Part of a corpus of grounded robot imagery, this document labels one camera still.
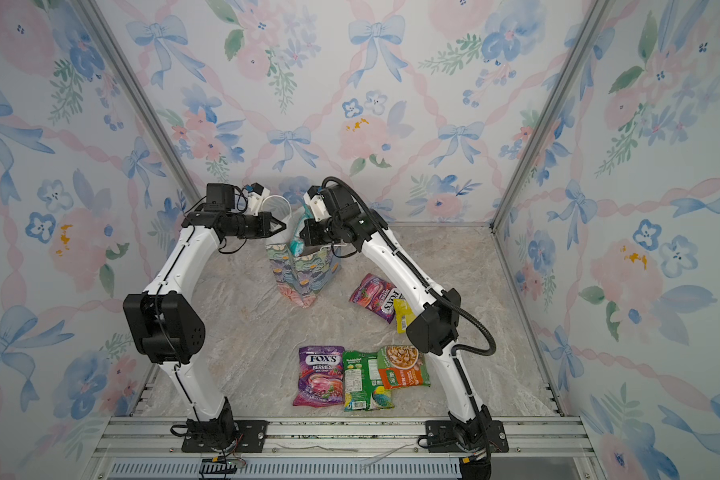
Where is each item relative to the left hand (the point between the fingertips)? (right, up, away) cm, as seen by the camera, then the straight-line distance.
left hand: (285, 222), depth 86 cm
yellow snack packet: (+35, -28, +4) cm, 45 cm away
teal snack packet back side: (+5, -6, -6) cm, 10 cm away
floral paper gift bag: (+4, -16, -2) cm, 16 cm away
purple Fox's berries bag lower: (+11, -42, -6) cm, 44 cm away
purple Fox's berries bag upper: (+27, -22, +12) cm, 37 cm away
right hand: (+6, -3, -5) cm, 8 cm away
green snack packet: (+22, -44, -6) cm, 50 cm away
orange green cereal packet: (+33, -41, -2) cm, 53 cm away
